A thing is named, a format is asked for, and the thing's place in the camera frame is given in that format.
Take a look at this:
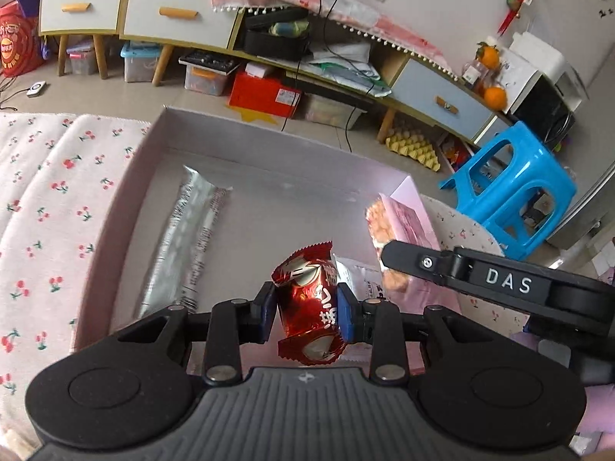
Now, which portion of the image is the wooden low cabinet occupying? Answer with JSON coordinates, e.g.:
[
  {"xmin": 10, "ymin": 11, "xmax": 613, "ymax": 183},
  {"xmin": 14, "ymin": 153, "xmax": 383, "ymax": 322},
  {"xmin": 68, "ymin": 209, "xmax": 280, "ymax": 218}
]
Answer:
[{"xmin": 38, "ymin": 0, "xmax": 512, "ymax": 151}]

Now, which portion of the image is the black appliance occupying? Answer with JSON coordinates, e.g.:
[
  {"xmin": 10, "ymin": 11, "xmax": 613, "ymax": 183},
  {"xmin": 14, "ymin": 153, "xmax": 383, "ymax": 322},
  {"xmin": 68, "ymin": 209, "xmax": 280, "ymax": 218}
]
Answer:
[{"xmin": 508, "ymin": 76, "xmax": 577, "ymax": 151}]

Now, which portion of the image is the small clear storage box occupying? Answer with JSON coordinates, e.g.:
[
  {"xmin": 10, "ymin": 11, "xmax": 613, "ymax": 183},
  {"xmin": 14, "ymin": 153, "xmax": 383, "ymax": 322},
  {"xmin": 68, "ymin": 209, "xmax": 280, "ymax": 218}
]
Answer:
[{"xmin": 66, "ymin": 37, "xmax": 100, "ymax": 76}]

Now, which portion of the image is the grey-blue cabinet drawer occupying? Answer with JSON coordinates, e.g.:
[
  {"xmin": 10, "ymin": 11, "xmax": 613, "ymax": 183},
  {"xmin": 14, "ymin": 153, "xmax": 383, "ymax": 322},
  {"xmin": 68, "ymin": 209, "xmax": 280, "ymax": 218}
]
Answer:
[{"xmin": 390, "ymin": 56, "xmax": 497, "ymax": 143}]

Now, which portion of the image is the yellow egg tray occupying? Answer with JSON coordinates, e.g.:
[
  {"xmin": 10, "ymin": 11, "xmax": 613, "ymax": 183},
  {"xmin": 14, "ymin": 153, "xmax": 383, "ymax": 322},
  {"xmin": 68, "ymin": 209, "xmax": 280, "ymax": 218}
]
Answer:
[{"xmin": 384, "ymin": 127, "xmax": 442, "ymax": 172}]

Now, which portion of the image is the white cabinet drawer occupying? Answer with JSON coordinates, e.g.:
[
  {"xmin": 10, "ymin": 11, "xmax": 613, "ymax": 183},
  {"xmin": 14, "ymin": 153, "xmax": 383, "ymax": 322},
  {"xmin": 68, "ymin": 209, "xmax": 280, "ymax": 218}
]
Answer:
[
  {"xmin": 39, "ymin": 0, "xmax": 125, "ymax": 35},
  {"xmin": 120, "ymin": 0, "xmax": 240, "ymax": 51}
]

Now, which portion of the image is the white foam box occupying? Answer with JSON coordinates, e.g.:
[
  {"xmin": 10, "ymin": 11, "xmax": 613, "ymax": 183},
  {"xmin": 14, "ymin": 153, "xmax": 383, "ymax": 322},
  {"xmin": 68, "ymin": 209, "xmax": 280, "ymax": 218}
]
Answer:
[{"xmin": 500, "ymin": 32, "xmax": 590, "ymax": 103}]

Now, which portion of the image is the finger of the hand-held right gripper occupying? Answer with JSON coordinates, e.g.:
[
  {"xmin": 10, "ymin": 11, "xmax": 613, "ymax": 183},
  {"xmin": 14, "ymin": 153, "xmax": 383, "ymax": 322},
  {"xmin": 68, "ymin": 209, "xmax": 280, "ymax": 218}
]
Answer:
[{"xmin": 379, "ymin": 239, "xmax": 461, "ymax": 290}]

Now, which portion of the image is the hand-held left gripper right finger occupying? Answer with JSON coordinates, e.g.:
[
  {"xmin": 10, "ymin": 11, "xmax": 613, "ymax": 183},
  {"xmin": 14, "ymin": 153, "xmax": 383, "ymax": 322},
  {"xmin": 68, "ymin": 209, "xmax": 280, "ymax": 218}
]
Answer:
[{"xmin": 336, "ymin": 283, "xmax": 482, "ymax": 388}]

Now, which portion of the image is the stack of papers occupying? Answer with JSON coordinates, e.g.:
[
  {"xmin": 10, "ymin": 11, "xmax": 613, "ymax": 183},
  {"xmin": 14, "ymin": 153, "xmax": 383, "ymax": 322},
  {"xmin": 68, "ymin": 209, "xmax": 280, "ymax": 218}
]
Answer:
[{"xmin": 307, "ymin": 42, "xmax": 387, "ymax": 94}]

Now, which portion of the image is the orange fruit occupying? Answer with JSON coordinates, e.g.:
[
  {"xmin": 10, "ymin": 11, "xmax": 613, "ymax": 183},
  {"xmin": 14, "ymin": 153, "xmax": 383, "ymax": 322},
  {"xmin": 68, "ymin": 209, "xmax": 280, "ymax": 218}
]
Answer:
[
  {"xmin": 482, "ymin": 85, "xmax": 509, "ymax": 112},
  {"xmin": 478, "ymin": 42, "xmax": 501, "ymax": 69}
]

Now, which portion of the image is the red printed bag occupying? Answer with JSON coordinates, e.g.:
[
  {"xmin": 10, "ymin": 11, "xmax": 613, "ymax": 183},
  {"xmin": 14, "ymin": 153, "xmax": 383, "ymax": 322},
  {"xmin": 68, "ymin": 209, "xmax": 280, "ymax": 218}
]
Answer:
[{"xmin": 0, "ymin": 2, "xmax": 43, "ymax": 78}]

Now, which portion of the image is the clear storage box black lid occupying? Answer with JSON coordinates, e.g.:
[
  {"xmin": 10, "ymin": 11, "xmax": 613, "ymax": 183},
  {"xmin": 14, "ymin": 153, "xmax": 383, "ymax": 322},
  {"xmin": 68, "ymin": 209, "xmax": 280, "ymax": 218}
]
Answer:
[{"xmin": 179, "ymin": 50, "xmax": 241, "ymax": 97}]

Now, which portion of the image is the small white snack packet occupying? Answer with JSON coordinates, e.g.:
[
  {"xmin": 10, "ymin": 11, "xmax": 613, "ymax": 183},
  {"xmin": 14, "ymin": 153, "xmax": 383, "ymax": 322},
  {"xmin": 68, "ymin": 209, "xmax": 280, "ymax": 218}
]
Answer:
[{"xmin": 333, "ymin": 254, "xmax": 386, "ymax": 309}]

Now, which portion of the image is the clear storage box blue lid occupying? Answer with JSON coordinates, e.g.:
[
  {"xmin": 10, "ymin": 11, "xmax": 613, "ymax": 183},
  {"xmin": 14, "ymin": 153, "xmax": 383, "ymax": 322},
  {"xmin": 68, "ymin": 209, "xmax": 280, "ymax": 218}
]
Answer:
[{"xmin": 120, "ymin": 41, "xmax": 162, "ymax": 83}]

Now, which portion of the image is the black power cable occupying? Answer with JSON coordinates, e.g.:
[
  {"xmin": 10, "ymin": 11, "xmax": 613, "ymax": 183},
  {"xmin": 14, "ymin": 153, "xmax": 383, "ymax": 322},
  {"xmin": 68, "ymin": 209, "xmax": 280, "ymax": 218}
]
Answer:
[{"xmin": 281, "ymin": 0, "xmax": 380, "ymax": 154}]

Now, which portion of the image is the pink cardboard box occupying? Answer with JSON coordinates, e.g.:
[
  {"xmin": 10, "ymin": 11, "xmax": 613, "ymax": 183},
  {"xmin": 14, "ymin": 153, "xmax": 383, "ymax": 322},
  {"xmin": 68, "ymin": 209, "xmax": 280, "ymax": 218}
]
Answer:
[{"xmin": 71, "ymin": 104, "xmax": 462, "ymax": 378}]

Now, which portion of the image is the pink cracker snack packet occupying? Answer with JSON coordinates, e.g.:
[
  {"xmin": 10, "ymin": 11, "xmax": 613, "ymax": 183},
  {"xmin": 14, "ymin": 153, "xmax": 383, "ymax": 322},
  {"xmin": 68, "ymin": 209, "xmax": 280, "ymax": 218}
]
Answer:
[{"xmin": 364, "ymin": 192, "xmax": 441, "ymax": 295}]

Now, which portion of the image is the grey refrigerator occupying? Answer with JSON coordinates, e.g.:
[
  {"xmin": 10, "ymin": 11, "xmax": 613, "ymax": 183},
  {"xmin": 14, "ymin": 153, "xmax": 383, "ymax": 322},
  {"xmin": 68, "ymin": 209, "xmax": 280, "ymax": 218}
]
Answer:
[{"xmin": 547, "ymin": 106, "xmax": 615, "ymax": 251}]

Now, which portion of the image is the black bag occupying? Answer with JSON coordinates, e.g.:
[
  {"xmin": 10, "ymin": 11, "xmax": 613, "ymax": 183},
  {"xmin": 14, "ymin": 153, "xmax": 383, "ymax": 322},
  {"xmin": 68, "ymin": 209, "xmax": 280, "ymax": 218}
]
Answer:
[{"xmin": 241, "ymin": 7, "xmax": 312, "ymax": 61}]

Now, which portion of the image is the red foil snack packet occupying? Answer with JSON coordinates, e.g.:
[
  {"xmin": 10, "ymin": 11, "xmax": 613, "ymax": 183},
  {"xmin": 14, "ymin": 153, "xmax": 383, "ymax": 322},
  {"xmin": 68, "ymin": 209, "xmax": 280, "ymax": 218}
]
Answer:
[{"xmin": 271, "ymin": 239, "xmax": 346, "ymax": 363}]

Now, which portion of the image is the blue plastic stool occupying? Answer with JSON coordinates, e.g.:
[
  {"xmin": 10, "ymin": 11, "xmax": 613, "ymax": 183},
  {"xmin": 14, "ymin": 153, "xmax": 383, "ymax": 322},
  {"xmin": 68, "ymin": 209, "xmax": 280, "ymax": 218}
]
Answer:
[{"xmin": 437, "ymin": 121, "xmax": 578, "ymax": 260}]

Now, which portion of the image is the red cardboard box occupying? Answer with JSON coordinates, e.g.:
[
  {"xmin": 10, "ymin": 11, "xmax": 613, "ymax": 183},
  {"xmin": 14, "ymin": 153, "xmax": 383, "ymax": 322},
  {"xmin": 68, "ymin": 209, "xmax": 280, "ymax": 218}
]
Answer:
[{"xmin": 227, "ymin": 69, "xmax": 303, "ymax": 119}]

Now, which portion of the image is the silver long snack packet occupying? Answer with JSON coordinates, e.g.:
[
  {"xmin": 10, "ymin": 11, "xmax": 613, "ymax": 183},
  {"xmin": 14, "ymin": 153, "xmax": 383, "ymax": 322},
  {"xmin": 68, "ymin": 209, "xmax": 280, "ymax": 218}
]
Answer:
[{"xmin": 133, "ymin": 164, "xmax": 234, "ymax": 318}]

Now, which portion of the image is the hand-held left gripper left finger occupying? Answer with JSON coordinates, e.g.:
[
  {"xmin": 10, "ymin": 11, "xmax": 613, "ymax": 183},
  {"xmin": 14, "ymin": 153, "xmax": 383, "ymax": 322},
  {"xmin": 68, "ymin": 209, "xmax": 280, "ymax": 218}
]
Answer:
[{"xmin": 114, "ymin": 281, "xmax": 279, "ymax": 388}]

